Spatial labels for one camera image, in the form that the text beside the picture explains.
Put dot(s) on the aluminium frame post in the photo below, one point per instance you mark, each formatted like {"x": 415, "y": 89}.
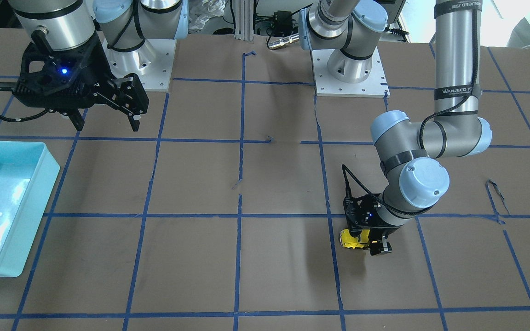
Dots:
{"x": 244, "y": 11}

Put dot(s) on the yellow toy beetle car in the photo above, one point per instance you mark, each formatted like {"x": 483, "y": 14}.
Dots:
{"x": 348, "y": 241}

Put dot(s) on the light blue plastic bin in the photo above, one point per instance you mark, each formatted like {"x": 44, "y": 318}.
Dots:
{"x": 28, "y": 172}

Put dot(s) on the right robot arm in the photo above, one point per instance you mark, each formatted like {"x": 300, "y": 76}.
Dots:
{"x": 125, "y": 24}

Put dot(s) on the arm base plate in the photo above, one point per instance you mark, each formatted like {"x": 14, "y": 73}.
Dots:
{"x": 153, "y": 63}
{"x": 339, "y": 76}

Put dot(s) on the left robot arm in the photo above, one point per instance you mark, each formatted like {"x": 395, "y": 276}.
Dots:
{"x": 409, "y": 151}

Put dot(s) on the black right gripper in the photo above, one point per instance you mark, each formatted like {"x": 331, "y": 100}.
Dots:
{"x": 94, "y": 70}

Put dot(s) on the silver metal connector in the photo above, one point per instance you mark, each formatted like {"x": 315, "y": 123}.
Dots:
{"x": 283, "y": 42}

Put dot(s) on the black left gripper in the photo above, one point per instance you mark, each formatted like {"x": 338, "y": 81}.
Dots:
{"x": 381, "y": 233}

